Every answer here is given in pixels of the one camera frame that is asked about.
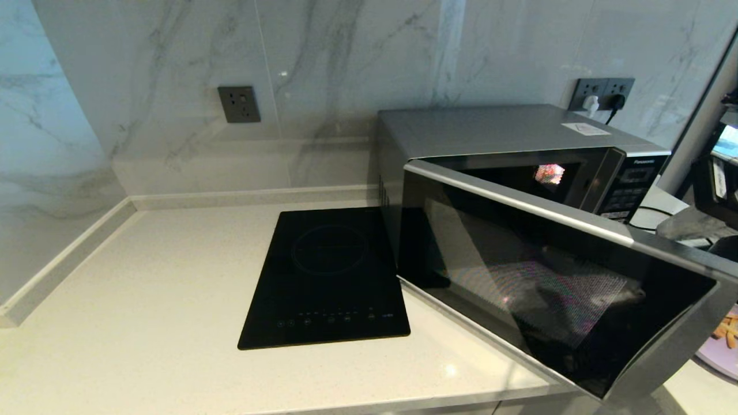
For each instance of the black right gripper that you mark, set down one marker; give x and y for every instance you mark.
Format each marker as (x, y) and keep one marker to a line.
(732, 190)

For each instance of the purple plate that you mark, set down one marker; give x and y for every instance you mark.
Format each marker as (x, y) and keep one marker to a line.
(718, 360)

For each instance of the orange french fry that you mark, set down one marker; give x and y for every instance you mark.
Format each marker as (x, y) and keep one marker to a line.
(730, 340)
(727, 328)

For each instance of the black power plug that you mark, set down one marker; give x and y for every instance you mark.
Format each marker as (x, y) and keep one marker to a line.
(617, 102)

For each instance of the white warning sticker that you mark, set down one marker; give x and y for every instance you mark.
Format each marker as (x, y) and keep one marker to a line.
(585, 128)

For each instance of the white power plug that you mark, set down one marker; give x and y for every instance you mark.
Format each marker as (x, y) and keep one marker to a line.
(590, 105)

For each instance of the black induction cooktop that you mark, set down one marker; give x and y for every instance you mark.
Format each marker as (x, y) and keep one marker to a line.
(323, 288)

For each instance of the grey double wall socket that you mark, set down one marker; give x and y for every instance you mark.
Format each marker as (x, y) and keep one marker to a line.
(589, 85)

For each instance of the grey single wall socket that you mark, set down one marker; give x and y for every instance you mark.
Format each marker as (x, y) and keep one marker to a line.
(238, 104)

